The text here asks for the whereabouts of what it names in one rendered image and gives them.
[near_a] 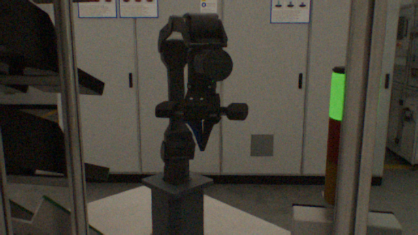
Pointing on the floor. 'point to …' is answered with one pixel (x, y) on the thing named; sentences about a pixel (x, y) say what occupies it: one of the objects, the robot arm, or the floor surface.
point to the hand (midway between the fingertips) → (202, 134)
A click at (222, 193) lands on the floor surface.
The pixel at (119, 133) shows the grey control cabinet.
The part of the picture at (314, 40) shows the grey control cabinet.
